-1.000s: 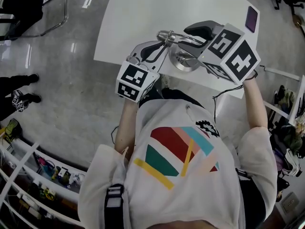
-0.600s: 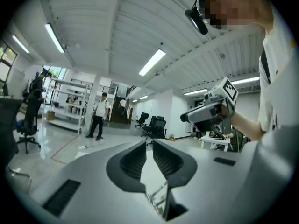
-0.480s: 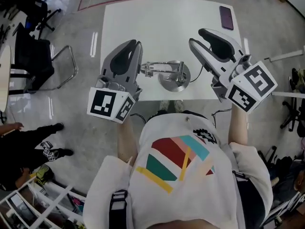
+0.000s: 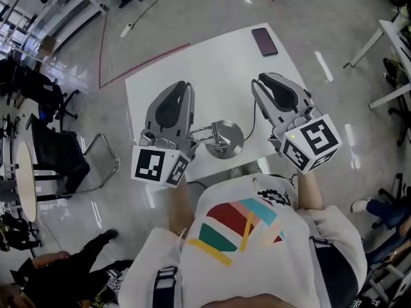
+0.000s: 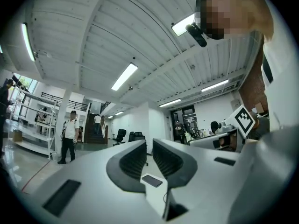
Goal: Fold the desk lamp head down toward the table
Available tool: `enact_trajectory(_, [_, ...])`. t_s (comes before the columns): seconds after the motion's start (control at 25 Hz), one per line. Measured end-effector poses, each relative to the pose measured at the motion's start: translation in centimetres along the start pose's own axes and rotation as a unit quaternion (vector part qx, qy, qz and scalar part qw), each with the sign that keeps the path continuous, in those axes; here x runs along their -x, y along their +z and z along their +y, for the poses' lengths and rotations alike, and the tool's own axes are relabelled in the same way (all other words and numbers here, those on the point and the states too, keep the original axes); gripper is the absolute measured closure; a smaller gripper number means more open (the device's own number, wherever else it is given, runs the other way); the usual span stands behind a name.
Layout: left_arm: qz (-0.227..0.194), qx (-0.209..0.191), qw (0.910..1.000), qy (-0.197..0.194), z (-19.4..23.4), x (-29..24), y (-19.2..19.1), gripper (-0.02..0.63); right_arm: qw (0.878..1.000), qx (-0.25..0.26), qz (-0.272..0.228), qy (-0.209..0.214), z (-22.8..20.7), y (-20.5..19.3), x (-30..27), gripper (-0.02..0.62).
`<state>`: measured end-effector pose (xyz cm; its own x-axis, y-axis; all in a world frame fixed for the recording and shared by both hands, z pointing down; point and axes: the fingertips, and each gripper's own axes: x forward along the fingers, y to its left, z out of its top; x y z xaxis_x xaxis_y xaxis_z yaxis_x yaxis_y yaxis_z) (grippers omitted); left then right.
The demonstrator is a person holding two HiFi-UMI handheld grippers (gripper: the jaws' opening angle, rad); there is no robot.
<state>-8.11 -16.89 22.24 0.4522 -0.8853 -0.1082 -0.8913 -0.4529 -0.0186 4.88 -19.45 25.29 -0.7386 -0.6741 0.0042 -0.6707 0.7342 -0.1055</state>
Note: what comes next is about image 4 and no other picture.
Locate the black office chair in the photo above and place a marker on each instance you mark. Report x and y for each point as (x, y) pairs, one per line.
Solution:
(41, 91)

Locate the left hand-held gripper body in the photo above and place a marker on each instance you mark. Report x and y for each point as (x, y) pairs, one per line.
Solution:
(151, 165)

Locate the white side table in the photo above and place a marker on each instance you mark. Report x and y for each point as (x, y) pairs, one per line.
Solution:
(393, 34)

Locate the black swivel chair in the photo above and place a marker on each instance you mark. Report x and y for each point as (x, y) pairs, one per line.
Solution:
(403, 124)

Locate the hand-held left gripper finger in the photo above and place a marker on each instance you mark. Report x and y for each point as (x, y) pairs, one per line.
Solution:
(168, 107)
(188, 107)

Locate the black chair base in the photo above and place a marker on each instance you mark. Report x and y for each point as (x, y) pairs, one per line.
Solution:
(390, 197)

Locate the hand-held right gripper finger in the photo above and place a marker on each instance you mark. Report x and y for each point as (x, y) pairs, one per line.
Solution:
(282, 90)
(265, 104)

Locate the person's right forearm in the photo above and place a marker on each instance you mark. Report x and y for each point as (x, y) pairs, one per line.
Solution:
(309, 191)

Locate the silver desk lamp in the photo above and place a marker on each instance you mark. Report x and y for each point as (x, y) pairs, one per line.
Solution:
(229, 136)

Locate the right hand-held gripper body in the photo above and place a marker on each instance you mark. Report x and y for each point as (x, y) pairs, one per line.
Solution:
(318, 140)

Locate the white shoe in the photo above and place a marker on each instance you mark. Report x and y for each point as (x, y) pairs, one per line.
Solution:
(236, 172)
(253, 168)

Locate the person's left forearm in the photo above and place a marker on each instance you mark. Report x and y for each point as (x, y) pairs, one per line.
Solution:
(181, 204)

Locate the black cantilever chair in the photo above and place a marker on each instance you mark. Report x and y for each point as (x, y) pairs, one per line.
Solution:
(61, 159)

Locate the white power strip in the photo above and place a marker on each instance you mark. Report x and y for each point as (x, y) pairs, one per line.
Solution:
(127, 30)

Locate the white printed sweatshirt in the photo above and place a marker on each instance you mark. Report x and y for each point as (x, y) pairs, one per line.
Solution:
(250, 255)

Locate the round wooden table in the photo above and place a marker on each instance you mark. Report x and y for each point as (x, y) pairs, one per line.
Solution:
(26, 178)

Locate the dark smartphone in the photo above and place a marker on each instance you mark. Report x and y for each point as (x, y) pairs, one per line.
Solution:
(264, 42)

